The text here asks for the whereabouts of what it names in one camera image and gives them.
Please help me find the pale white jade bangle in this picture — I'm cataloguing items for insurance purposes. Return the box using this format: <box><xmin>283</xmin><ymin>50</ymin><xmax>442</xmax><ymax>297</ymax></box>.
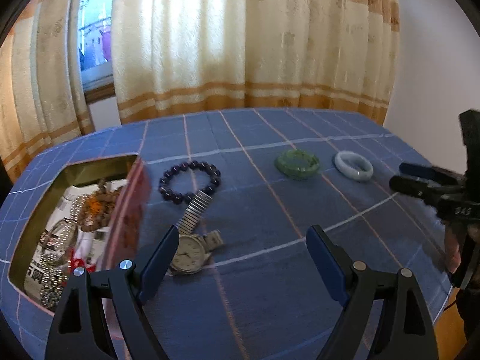
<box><xmin>334</xmin><ymin>150</ymin><xmax>374</xmax><ymax>182</ymax></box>

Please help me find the silver wrist watch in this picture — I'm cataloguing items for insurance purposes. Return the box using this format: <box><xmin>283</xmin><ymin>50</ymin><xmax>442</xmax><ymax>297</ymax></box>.
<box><xmin>169</xmin><ymin>191</ymin><xmax>224</xmax><ymax>275</ymax></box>

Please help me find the green jade bangle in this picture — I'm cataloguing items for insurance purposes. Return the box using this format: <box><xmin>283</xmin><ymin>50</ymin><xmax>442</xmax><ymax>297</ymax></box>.
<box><xmin>274</xmin><ymin>149</ymin><xmax>320</xmax><ymax>180</ymax></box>

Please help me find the dark purple bead bracelet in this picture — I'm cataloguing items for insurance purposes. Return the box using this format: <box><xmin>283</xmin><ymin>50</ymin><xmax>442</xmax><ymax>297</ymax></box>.
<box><xmin>158</xmin><ymin>159</ymin><xmax>222</xmax><ymax>206</ymax></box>

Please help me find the pink tin jewelry box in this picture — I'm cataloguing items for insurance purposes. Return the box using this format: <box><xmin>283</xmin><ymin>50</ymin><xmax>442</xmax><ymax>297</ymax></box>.
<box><xmin>7</xmin><ymin>154</ymin><xmax>151</xmax><ymax>315</ymax></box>

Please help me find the right hand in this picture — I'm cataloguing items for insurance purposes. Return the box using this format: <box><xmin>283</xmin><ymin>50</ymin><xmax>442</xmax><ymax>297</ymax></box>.
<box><xmin>444</xmin><ymin>222</ymin><xmax>465</xmax><ymax>274</ymax></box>

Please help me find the blue plaid bed sheet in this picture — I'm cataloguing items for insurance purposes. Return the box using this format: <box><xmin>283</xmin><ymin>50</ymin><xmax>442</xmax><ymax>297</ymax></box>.
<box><xmin>1</xmin><ymin>108</ymin><xmax>451</xmax><ymax>359</ymax></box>

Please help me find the cream curtain left panel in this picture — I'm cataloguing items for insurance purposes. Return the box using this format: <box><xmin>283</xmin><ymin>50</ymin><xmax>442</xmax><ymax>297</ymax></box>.
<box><xmin>1</xmin><ymin>0</ymin><xmax>94</xmax><ymax>180</ymax></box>

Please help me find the cream curtain panel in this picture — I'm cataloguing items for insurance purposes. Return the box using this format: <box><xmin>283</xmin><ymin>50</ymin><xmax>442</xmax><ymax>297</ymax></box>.
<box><xmin>112</xmin><ymin>0</ymin><xmax>400</xmax><ymax>124</ymax></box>
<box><xmin>1</xmin><ymin>0</ymin><xmax>94</xmax><ymax>180</ymax></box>

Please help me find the cream curtain right panel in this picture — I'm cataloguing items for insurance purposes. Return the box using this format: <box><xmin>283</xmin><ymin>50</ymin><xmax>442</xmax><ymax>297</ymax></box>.
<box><xmin>112</xmin><ymin>0</ymin><xmax>400</xmax><ymax>124</ymax></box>

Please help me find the window with wooden sill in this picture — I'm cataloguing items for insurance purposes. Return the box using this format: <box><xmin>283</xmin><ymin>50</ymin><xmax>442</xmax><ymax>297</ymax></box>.
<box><xmin>77</xmin><ymin>0</ymin><xmax>115</xmax><ymax>103</ymax></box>

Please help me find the pearl bead necklace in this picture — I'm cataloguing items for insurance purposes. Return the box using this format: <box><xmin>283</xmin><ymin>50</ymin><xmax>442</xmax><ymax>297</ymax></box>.
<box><xmin>39</xmin><ymin>194</ymin><xmax>82</xmax><ymax>310</ymax></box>

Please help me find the brown wooden bead necklace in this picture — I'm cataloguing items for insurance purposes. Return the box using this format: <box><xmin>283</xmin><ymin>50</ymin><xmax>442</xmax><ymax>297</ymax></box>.
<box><xmin>76</xmin><ymin>178</ymin><xmax>129</xmax><ymax>233</ymax></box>

